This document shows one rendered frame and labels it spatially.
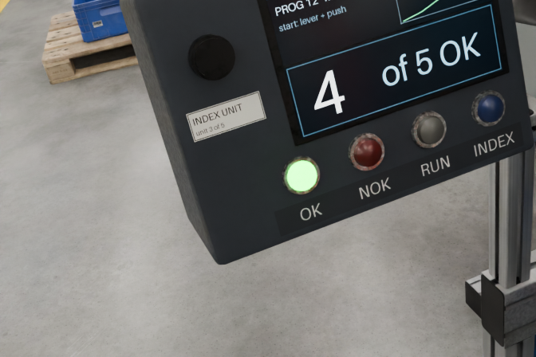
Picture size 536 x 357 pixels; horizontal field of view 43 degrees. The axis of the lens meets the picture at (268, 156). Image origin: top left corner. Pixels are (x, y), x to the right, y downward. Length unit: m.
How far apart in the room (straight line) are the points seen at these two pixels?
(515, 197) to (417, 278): 1.36
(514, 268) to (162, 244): 1.73
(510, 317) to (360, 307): 1.21
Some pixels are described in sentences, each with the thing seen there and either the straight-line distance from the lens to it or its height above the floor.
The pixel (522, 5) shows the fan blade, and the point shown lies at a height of 0.98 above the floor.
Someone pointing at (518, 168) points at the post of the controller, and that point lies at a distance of 0.66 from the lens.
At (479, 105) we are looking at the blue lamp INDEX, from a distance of 0.51.
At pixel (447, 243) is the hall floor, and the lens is 2.14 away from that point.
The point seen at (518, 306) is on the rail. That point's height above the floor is 0.84.
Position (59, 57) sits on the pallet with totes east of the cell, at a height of 0.14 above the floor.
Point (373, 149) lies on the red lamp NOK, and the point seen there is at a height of 1.12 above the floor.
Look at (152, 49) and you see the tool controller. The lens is 0.43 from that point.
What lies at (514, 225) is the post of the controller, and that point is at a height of 0.94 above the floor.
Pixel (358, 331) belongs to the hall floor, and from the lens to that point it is 1.89.
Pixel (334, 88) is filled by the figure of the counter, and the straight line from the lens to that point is 0.46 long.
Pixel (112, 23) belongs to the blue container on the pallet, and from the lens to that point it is 3.85.
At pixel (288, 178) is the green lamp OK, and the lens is 0.46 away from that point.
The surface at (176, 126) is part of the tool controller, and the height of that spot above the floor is 1.17.
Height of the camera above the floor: 1.37
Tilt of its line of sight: 31 degrees down
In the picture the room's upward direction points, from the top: 11 degrees counter-clockwise
